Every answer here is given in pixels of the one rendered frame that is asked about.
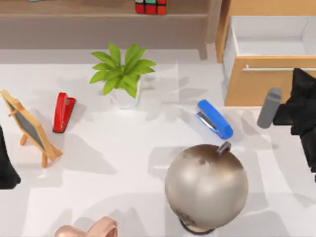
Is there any pale grey rounded box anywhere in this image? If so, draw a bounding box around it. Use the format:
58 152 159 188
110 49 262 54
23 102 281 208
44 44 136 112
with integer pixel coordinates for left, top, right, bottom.
256 86 283 129

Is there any pale wooden drawer front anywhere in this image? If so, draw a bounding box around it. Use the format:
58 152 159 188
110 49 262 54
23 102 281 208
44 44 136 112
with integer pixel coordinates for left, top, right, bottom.
224 55 316 108

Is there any white drawer inside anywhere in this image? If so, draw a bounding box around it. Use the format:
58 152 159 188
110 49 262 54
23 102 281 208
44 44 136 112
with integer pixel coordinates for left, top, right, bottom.
223 15 316 75

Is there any blue stapler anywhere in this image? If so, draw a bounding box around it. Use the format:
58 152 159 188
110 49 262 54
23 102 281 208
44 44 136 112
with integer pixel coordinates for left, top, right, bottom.
195 99 234 140

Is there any wooden cabinet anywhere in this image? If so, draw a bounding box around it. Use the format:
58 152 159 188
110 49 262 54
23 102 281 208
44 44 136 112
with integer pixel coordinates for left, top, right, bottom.
215 0 316 64

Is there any grey brown globe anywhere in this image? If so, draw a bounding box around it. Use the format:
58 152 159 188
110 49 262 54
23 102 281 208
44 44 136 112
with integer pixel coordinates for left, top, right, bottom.
164 141 249 235

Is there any multicoloured puzzle cube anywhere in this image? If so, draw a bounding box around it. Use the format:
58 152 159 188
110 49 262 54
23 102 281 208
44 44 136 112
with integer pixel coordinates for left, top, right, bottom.
134 0 167 15

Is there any green plant in white pot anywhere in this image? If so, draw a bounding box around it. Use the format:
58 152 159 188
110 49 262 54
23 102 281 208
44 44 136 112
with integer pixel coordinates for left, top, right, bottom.
89 43 157 110

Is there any rose gold trophy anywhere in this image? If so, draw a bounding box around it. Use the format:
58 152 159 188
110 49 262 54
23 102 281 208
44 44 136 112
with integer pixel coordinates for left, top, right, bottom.
54 216 118 237

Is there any red stapler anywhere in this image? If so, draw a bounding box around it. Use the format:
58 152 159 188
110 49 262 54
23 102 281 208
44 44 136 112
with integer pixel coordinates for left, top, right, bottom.
52 91 77 134

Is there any wooden open shelf unit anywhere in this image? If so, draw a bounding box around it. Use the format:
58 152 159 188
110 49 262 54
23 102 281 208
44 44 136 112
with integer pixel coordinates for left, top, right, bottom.
0 0 224 60

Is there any wooden framed blackboard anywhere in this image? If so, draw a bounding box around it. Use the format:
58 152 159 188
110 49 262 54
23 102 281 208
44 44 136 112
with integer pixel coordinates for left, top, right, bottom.
0 88 64 169

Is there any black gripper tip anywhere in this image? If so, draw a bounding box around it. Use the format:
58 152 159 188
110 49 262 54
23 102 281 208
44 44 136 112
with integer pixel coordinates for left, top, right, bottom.
0 125 22 191

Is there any long metal drawer handle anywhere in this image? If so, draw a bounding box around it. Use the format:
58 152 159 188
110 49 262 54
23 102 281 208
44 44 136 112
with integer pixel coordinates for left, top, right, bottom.
242 64 297 73

